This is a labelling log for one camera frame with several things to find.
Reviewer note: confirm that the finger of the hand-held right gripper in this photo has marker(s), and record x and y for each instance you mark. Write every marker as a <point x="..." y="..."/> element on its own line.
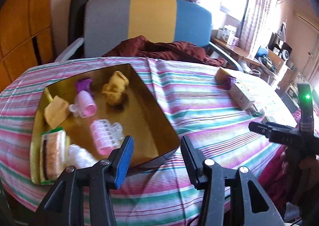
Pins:
<point x="284" y="133"/>
<point x="259" y="128"/>

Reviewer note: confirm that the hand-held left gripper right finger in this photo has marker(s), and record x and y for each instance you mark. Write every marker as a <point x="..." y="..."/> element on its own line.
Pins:
<point x="191" y="163"/>

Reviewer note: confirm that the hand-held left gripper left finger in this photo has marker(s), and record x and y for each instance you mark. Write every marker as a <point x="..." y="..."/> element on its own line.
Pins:
<point x="123" y="163"/>

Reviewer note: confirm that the pink hair roller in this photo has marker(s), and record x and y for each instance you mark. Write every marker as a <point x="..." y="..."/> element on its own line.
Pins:
<point x="103" y="133"/>
<point x="84" y="105"/>

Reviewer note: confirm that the white plastic bag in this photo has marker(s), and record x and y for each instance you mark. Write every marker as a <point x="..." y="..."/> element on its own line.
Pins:
<point x="79" y="157"/>

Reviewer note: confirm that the gold box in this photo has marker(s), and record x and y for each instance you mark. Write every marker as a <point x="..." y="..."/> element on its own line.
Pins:
<point x="139" y="106"/>

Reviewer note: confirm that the wafer packet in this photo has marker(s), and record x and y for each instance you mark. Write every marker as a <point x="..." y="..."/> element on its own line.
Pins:
<point x="51" y="156"/>

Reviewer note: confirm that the yellow knitted item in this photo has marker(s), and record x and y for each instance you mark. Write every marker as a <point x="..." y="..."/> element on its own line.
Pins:
<point x="114" y="88"/>

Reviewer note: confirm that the person's right hand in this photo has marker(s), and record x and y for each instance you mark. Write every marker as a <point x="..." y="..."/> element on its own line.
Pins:
<point x="284" y="163"/>

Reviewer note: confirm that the small green white packet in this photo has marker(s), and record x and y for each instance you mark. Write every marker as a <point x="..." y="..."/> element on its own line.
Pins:
<point x="259" y="112"/>

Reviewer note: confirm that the small pale carton box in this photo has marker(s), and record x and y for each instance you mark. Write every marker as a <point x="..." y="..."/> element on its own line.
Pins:
<point x="243" y="96"/>

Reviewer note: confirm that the pink garment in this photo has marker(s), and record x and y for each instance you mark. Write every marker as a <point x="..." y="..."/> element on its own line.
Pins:
<point x="271" y="181"/>

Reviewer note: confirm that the striped tablecloth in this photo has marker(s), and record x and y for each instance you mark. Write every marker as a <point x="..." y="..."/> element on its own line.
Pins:
<point x="199" y="106"/>

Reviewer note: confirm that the cluttered wooden shelf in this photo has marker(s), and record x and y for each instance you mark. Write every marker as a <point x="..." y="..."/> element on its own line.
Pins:
<point x="276" y="58"/>

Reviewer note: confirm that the blue round object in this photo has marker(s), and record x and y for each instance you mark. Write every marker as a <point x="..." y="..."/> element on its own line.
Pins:
<point x="262" y="51"/>

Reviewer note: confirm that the wooden desk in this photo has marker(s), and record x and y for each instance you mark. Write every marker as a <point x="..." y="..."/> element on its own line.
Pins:
<point x="236" y="52"/>

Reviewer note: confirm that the white box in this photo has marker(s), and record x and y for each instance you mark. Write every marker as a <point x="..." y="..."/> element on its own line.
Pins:
<point x="228" y="30"/>

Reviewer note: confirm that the maroon cloth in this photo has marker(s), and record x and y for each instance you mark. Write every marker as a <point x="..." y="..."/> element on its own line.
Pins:
<point x="162" y="51"/>

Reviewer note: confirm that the grey yellow blue chair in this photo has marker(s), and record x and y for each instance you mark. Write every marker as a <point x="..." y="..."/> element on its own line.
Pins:
<point x="149" y="16"/>

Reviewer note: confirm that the black rolled mat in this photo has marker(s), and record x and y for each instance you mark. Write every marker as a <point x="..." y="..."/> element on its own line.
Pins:
<point x="76" y="16"/>

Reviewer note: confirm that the wooden wardrobe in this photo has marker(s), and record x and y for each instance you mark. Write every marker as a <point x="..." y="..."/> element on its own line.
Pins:
<point x="22" y="28"/>

